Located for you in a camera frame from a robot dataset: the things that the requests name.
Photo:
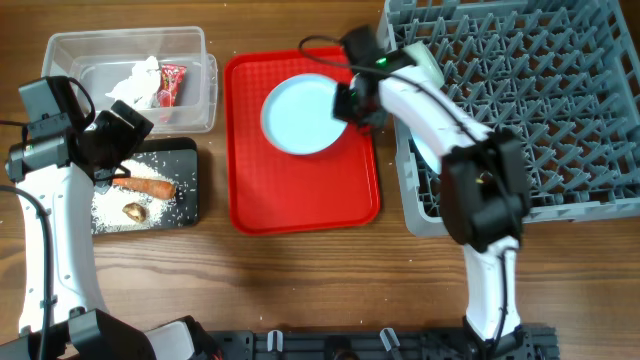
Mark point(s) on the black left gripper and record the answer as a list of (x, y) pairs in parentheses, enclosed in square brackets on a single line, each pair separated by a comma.
[(130, 138)]

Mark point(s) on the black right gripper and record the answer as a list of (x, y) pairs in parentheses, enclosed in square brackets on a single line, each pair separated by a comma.
[(339, 111)]

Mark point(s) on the light blue plate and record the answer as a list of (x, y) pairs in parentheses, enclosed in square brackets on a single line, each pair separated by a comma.
[(297, 115)]

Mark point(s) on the white tissue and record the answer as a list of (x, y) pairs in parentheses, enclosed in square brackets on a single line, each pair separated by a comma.
[(139, 90)]

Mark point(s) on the orange carrot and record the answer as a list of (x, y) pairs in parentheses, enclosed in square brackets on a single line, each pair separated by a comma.
[(162, 190)]

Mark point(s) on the brown food scrap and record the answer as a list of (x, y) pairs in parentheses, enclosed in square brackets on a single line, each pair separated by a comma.
[(135, 212)]

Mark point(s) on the mint green bowl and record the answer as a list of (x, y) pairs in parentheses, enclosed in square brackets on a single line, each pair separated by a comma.
[(425, 60)]

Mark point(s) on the light blue bowl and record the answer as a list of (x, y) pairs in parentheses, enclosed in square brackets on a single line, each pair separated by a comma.
[(430, 158)]

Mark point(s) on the red snack wrapper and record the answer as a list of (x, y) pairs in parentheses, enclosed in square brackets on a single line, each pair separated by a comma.
[(171, 78)]

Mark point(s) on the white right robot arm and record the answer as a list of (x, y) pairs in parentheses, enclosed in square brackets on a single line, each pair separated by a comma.
[(483, 191)]

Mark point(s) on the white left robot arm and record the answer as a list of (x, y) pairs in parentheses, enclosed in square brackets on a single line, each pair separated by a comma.
[(54, 174)]

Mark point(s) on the grey dishwasher rack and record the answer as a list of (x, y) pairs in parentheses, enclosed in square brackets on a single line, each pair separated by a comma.
[(561, 75)]

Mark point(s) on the black tray bin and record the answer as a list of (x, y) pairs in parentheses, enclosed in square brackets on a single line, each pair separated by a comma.
[(174, 160)]

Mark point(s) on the clear plastic bin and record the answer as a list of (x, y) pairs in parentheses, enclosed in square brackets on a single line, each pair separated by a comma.
[(101, 59)]

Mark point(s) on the red serving tray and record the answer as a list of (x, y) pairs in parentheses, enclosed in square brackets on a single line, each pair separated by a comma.
[(272, 192)]

